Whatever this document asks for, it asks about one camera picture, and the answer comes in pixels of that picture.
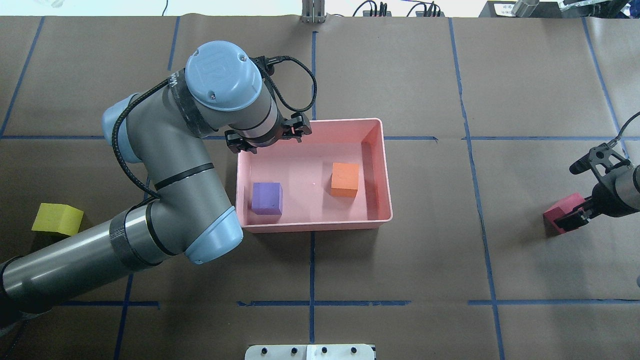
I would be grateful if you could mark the aluminium frame post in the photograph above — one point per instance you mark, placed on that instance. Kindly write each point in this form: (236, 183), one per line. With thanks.
(313, 11)

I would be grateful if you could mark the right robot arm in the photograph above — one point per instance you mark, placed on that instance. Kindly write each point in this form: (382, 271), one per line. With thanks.
(628, 186)

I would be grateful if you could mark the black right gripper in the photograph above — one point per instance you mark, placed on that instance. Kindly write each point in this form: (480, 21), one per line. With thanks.
(601, 200)

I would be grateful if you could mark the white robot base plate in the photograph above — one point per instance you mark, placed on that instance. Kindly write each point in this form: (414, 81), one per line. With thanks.
(335, 351)

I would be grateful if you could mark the orange foam block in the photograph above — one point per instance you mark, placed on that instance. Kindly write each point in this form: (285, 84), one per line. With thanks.
(345, 179)

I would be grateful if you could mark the yellow-green foam block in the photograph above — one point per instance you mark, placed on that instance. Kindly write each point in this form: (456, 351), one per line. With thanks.
(58, 219)

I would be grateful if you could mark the pink plastic bin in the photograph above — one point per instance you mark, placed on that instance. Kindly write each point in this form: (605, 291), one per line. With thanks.
(304, 171)

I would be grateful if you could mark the black power connector right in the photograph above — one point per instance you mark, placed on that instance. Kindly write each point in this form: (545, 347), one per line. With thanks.
(424, 9)

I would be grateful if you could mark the black power connector left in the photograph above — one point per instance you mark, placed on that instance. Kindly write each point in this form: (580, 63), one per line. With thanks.
(372, 9)

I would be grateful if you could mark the black power connector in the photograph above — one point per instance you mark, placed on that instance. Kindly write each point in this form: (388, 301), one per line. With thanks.
(372, 9)
(424, 9)

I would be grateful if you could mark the black box with label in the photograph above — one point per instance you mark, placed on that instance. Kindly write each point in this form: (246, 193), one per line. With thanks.
(505, 9)

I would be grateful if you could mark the brown paper table cover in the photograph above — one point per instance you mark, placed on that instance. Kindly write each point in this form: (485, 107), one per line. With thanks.
(482, 119)

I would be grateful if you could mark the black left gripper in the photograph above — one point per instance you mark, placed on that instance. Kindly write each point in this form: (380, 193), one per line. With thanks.
(236, 141)

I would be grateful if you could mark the red foam block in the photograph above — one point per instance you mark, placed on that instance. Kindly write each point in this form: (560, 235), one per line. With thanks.
(552, 213)

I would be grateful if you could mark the silver metal cylinder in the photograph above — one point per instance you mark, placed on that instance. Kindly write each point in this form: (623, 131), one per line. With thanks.
(524, 8)

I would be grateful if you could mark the purple foam block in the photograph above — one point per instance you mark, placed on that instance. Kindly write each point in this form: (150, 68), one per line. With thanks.
(267, 198)

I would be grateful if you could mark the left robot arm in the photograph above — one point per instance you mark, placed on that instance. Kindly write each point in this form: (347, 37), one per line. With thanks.
(157, 138)

